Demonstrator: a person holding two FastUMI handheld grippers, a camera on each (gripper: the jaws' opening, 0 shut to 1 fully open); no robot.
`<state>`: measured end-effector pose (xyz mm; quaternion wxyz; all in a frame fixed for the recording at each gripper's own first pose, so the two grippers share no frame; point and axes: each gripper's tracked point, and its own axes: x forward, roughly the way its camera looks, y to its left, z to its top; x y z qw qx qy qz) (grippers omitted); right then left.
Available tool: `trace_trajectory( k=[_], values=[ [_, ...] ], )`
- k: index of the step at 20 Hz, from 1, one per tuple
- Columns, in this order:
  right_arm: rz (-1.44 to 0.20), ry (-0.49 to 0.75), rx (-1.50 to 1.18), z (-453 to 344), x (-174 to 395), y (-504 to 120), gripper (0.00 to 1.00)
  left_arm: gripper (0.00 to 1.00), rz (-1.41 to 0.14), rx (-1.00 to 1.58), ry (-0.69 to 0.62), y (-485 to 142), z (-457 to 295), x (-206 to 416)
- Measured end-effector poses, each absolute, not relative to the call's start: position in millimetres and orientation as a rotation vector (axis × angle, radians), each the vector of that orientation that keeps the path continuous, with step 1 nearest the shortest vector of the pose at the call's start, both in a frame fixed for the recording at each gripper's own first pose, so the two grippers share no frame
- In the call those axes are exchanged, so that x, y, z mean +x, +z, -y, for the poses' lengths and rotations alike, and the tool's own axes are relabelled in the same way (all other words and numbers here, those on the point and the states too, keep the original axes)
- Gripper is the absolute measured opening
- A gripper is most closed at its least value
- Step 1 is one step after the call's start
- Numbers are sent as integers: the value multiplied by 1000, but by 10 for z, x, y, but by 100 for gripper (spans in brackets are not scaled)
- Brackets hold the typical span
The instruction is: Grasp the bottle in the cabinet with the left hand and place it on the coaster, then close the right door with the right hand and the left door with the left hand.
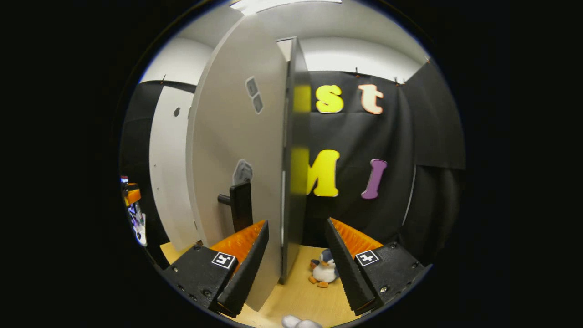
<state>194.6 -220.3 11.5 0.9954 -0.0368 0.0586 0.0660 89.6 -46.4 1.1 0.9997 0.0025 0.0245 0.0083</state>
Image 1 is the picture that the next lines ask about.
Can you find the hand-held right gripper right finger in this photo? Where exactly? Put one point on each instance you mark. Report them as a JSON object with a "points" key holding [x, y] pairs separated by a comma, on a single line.
{"points": [[346, 269]]}

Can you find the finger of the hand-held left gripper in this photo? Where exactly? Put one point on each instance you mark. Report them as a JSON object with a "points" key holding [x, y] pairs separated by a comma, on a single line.
{"points": [[132, 196]]}

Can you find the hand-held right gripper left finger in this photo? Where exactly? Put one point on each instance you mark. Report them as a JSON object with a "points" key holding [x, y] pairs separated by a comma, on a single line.
{"points": [[248, 273]]}

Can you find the grey cabinet door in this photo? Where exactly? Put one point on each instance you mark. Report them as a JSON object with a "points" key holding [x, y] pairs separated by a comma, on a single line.
{"points": [[171, 173], [227, 136]]}

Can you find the grey cabinet with shelves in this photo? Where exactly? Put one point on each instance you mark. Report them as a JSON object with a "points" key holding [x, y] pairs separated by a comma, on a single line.
{"points": [[296, 182]]}

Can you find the penguin plush toy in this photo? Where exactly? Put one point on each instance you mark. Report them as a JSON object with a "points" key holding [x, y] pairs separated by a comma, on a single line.
{"points": [[324, 271]]}

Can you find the computer monitor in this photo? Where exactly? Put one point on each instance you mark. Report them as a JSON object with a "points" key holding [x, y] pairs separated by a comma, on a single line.
{"points": [[139, 225]]}

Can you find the black backdrop cloth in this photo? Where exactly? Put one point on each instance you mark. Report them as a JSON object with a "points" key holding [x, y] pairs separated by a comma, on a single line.
{"points": [[410, 182]]}

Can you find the large ceiling light panel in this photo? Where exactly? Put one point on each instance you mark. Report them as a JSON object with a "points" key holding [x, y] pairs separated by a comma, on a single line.
{"points": [[282, 4]]}

